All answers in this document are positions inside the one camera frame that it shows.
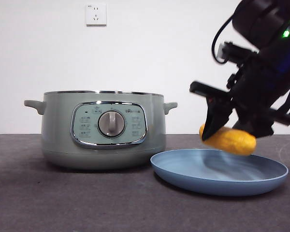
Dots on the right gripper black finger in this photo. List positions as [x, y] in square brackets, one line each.
[258, 129]
[216, 116]

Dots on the yellow corn cob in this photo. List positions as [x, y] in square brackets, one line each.
[234, 142]

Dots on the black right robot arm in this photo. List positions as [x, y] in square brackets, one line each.
[263, 72]

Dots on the blue round plate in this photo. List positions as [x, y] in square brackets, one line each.
[183, 169]

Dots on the pale green electric steamer pot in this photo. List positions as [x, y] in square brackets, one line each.
[58, 125]

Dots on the pale grey right wrist camera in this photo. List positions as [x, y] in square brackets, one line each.
[232, 52]

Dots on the white wall power socket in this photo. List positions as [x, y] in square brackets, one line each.
[96, 15]

